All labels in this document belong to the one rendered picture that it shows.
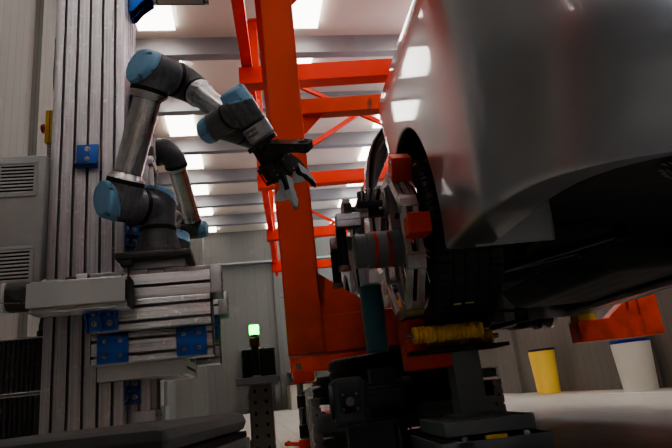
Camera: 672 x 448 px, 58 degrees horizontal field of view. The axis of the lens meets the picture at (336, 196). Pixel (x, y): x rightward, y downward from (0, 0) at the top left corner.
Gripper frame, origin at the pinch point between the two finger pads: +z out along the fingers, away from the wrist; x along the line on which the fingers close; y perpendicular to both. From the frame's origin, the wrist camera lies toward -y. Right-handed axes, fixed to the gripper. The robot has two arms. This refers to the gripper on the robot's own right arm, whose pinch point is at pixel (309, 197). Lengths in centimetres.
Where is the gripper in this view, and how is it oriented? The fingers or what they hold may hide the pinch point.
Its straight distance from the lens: 164.2
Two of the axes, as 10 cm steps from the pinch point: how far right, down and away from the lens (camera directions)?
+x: -3.1, 3.9, -8.7
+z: 5.3, 8.3, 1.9
